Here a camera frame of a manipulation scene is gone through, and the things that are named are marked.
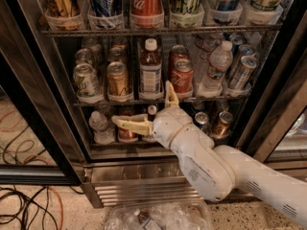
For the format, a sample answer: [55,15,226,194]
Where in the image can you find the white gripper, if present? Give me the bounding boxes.
[111,80,192,149]

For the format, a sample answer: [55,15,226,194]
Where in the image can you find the brown tea bottle blue label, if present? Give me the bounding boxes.
[139,38,162,100]

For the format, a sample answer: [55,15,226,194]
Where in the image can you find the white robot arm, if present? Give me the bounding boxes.
[112,82,307,228]

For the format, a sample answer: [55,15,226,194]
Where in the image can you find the tea bottle bottom shelf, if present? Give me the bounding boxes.
[142,104,158,143]

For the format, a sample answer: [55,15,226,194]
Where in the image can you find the red cola can bottom shelf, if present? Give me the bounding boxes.
[118,105,138,143]

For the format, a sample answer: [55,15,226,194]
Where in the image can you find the blue can bottom shelf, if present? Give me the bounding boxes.
[194,112,209,134]

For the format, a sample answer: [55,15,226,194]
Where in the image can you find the front gold can middle shelf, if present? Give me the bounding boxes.
[106,61,130,97]

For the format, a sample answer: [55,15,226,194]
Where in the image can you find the gold can shelf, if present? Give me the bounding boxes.
[107,47,127,64]
[106,61,130,97]
[211,111,233,139]

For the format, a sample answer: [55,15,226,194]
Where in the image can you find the clear water bottle bottom shelf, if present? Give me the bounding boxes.
[89,111,115,145]

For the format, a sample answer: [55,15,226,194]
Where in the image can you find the clear water bottle shelf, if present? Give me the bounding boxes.
[201,40,233,97]
[89,111,115,145]

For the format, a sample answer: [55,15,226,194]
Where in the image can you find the gold can bottom shelf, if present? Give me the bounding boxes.
[211,111,233,139]

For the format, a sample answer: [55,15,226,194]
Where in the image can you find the clear water bottle middle shelf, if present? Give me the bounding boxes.
[201,40,233,97]

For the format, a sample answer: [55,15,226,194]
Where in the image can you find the green white can top shelf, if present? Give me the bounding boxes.
[169,0,203,28]

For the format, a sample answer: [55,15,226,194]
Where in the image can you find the blue white can top shelf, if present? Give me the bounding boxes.
[90,0,123,29]

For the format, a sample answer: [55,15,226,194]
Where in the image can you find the red blue can top shelf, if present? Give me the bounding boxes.
[211,0,240,24]

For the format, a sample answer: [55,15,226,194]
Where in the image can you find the yellow can top shelf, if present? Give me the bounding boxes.
[46,0,81,31]

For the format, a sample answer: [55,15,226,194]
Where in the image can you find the front red cola can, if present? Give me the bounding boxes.
[170,58,194,94]

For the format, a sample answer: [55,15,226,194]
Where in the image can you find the rear red cola can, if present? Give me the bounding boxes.
[169,45,190,68]

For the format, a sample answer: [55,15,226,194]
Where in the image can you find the front white green can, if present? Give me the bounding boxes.
[73,63,103,104]

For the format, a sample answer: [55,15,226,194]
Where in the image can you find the middle white green can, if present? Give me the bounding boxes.
[75,48,96,67]

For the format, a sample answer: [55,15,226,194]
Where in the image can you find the front silver slim can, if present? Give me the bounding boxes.
[228,56,258,90]

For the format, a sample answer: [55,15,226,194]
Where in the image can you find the silver slim can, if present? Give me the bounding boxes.
[229,44,256,77]
[228,56,258,90]

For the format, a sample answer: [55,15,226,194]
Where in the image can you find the clear plastic bin of bottles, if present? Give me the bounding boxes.
[104,199,214,230]

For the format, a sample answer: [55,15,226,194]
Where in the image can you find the white green can top right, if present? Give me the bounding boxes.
[243,0,282,25]

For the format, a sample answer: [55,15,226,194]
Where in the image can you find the black and orange floor cables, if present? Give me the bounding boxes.
[0,110,84,230]

